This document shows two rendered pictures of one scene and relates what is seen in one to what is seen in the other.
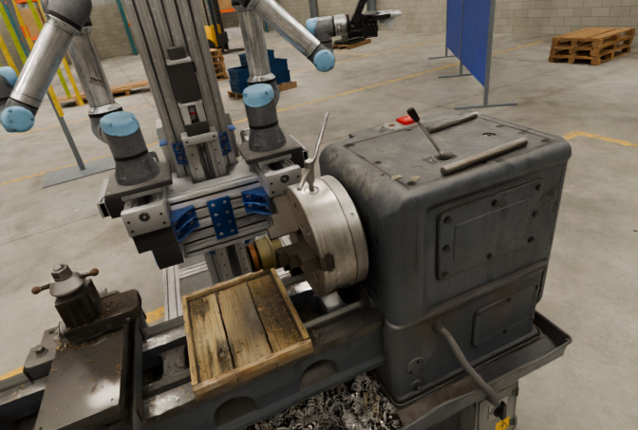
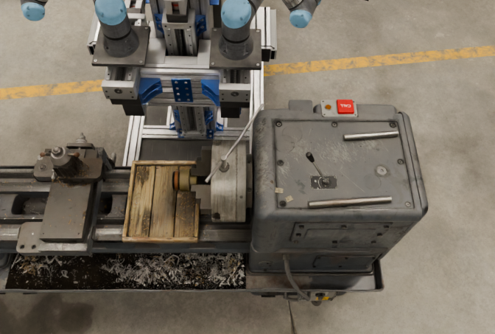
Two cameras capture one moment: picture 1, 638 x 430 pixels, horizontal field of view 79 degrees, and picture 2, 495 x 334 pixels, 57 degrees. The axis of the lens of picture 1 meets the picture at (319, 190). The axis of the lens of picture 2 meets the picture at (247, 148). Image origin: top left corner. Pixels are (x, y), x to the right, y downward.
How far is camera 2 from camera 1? 105 cm
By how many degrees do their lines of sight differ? 35
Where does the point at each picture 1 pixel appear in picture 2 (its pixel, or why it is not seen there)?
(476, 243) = (323, 237)
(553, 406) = (378, 294)
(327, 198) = (230, 179)
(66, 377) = (57, 205)
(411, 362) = (263, 262)
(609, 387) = (428, 302)
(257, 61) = not seen: outside the picture
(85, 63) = not seen: outside the picture
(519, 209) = (365, 231)
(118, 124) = (108, 17)
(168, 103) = not seen: outside the picture
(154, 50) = not seen: outside the picture
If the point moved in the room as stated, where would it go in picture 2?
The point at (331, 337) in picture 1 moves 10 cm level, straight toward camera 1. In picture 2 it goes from (213, 238) to (205, 261)
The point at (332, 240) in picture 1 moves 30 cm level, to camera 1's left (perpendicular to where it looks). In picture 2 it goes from (222, 207) to (144, 182)
